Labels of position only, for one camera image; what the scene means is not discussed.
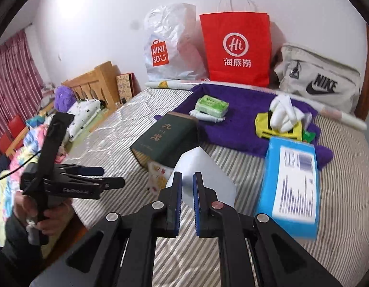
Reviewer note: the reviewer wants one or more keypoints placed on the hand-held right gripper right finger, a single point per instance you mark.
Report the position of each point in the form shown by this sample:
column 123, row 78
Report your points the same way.
column 198, row 209

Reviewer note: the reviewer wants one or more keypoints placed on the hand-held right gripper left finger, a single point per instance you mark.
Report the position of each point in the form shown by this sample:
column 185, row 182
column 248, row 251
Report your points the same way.
column 178, row 209

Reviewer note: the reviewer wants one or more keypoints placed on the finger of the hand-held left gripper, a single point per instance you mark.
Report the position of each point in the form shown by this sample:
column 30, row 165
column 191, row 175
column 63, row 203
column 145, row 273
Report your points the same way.
column 106, row 184
column 88, row 171

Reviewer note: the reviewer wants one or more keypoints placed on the white paper sheet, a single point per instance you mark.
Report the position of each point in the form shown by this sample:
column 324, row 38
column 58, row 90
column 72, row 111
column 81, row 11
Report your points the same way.
column 202, row 161

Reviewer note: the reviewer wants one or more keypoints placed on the green wet wipes packet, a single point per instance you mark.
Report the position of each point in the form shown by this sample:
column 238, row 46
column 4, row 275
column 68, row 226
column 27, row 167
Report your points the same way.
column 211, row 104

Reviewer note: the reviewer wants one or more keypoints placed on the small yellow bag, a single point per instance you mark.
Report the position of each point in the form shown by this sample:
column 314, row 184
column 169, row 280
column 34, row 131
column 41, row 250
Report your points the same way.
column 263, row 125

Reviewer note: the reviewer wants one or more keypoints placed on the green snack packet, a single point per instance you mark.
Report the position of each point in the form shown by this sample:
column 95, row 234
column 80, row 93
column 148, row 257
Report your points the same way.
column 308, row 136

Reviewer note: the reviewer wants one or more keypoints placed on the person's left forearm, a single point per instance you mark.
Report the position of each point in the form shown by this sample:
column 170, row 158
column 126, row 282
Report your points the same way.
column 14, row 245

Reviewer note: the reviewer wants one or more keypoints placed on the person's left hand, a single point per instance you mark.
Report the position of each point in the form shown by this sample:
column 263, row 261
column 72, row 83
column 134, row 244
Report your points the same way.
column 57, row 215

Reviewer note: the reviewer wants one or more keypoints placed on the fruit print packet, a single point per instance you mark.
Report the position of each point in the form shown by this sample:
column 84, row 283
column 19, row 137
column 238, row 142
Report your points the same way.
column 157, row 173

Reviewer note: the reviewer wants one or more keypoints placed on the colourful blanket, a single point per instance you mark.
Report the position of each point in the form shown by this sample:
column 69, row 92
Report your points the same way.
column 2, row 209

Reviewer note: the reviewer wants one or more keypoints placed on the black and white pillow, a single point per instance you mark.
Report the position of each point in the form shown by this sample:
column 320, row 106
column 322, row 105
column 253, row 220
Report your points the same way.
column 82, row 113

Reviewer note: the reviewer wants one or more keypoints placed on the dark green tea box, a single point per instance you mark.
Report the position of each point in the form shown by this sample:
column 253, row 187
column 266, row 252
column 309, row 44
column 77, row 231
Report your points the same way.
column 163, row 140

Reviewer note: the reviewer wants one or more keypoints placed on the red chair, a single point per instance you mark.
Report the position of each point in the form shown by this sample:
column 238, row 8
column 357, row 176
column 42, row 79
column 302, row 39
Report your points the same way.
column 15, row 125

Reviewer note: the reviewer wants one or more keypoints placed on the purple plush toy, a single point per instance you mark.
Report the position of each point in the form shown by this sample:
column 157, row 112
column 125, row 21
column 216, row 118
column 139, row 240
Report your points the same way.
column 64, row 97

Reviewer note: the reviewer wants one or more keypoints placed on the purple towel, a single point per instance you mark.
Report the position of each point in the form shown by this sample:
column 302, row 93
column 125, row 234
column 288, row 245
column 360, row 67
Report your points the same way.
column 232, row 134

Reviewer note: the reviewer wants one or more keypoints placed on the white tube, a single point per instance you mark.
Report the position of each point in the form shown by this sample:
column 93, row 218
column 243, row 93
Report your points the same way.
column 202, row 117

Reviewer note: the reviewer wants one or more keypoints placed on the brown framed book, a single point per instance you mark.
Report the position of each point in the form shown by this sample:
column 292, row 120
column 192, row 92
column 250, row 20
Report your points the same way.
column 124, row 85

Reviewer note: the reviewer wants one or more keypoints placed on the wooden headboard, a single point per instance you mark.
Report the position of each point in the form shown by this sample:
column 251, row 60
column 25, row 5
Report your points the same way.
column 97, row 77

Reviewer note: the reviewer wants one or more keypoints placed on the blue cardboard box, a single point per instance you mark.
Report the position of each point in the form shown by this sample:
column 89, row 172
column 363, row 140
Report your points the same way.
column 292, row 185

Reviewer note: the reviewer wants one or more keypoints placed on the printed paper roll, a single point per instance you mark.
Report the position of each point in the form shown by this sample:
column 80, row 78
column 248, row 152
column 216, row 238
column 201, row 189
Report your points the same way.
column 166, row 84

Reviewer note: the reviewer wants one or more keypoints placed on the red patterned curtain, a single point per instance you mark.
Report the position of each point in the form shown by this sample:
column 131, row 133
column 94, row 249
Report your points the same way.
column 14, row 74

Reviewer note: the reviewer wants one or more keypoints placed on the white plastic shopping bag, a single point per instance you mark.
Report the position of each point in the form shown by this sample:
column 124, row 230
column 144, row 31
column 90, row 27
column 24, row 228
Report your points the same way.
column 178, row 36

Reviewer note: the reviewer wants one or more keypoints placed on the red paper bag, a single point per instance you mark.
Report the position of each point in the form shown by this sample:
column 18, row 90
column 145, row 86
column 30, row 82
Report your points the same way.
column 232, row 24

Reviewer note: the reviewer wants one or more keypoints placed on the grey waist bag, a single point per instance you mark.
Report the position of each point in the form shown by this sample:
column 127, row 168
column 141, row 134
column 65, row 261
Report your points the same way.
column 322, row 65

